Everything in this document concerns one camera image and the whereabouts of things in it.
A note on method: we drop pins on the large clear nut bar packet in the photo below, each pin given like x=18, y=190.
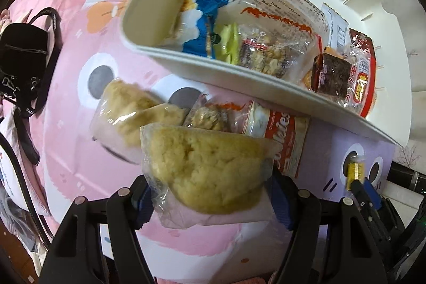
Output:
x=269, y=34

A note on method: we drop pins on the gold candy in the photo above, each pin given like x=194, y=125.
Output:
x=354, y=172

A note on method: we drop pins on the red and white cookie pack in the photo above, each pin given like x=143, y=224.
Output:
x=283, y=137

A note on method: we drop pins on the white labelled snack packet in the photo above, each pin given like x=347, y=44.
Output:
x=336, y=27

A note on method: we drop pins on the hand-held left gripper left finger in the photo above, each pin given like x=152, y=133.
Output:
x=144, y=207

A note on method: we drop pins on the dark red snack packet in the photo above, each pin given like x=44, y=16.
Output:
x=362, y=77

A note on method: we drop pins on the black rail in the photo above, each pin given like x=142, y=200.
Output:
x=409, y=177

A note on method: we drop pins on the black shoulder bag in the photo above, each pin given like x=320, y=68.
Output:
x=20, y=47

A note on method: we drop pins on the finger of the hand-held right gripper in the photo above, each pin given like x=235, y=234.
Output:
x=361, y=197
x=372, y=191

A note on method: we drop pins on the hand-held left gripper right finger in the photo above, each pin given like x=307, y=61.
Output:
x=283, y=207

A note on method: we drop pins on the white leaf-print curtain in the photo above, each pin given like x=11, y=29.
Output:
x=411, y=151

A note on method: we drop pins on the bread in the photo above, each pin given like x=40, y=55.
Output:
x=133, y=107
x=206, y=167

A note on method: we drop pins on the blue snack packet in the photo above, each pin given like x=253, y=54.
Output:
x=198, y=24

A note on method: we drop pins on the yellow-green snack packet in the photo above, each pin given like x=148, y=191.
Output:
x=229, y=44

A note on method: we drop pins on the pink printed tablecloth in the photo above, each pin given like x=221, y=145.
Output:
x=86, y=171

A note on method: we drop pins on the white plastic storage box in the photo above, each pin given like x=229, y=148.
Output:
x=239, y=77

